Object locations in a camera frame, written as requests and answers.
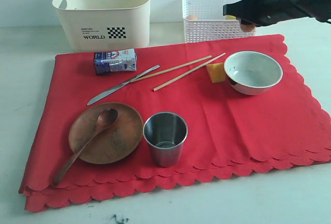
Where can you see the white enamel bowl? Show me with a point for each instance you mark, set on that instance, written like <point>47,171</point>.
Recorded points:
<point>252,73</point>

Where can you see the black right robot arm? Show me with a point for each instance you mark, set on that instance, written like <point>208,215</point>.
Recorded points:
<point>317,9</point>

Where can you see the yellow lemon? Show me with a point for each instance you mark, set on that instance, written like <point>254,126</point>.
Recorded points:
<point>229,17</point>

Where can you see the wooden chopstick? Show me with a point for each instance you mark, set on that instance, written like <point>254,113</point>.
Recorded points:
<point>187,73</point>
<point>172,68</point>

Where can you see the blue white milk carton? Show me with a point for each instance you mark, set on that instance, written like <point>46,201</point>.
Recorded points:
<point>115,61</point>

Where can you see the round wooden plate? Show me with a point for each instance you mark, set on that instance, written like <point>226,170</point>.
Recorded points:
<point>114,143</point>

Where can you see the red scalloped tablecloth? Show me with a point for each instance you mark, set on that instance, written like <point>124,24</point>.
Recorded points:
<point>228,133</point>

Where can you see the brown egg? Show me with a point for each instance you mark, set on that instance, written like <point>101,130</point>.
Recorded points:
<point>191,17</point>

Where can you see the stainless steel cup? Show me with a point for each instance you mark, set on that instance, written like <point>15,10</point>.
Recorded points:
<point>165,133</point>

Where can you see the white perforated plastic basket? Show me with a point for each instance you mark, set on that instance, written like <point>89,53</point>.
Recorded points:
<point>211,23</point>

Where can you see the dark wooden spoon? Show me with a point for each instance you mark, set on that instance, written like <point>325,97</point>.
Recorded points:
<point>104,120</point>

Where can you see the yellow cheese wedge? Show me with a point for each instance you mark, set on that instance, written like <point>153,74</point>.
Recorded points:
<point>216,72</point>

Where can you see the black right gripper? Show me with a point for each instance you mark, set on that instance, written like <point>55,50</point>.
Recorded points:
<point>263,12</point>

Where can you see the silver table knife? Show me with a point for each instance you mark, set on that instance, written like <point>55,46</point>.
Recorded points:
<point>119,86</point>

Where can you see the lower wooden chopstick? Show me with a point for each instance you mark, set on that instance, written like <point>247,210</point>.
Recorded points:
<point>187,73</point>

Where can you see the fried chicken nugget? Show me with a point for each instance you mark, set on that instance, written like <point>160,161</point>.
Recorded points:
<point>247,27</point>

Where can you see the upper wooden chopstick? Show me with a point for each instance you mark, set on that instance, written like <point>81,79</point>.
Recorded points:
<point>172,68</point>

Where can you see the cream plastic bin WORLD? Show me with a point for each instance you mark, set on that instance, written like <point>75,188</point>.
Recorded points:
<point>104,25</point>

